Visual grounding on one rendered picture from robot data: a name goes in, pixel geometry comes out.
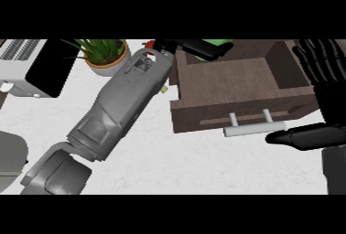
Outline white and black appliance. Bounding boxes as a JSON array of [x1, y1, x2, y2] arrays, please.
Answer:
[[0, 38, 84, 99]]

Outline grey rounded appliance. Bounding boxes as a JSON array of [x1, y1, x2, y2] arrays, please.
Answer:
[[0, 131, 29, 194]]

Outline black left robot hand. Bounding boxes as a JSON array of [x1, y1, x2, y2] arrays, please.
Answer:
[[153, 38, 236, 62]]

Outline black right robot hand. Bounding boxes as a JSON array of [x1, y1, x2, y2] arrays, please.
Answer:
[[264, 38, 346, 152]]

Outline green cup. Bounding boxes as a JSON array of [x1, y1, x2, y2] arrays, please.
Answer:
[[193, 38, 235, 62]]

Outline brown wooden drawer box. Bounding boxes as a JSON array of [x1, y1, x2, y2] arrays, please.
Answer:
[[168, 38, 317, 108]]

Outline potted green plant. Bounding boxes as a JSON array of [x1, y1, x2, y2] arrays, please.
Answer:
[[60, 38, 133, 78]]

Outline white drawer handle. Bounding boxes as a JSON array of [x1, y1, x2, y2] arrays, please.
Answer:
[[223, 108, 288, 138]]

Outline brown wooden drawer front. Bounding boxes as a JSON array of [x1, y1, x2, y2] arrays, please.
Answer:
[[168, 93, 322, 134]]

